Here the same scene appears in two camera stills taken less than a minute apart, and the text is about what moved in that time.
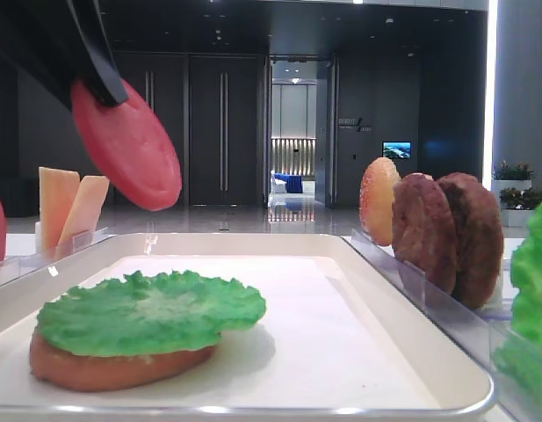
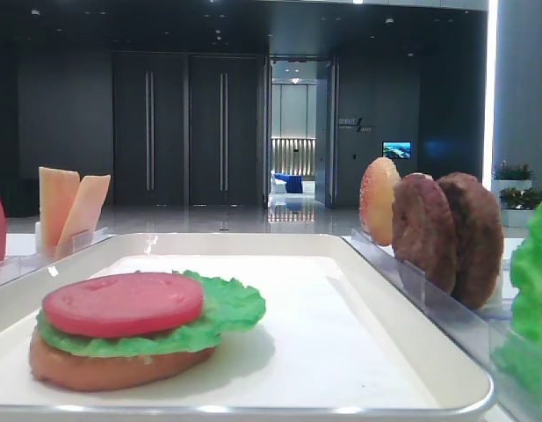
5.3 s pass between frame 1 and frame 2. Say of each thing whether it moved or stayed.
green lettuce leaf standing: stayed
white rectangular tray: stayed
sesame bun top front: stayed
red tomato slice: moved
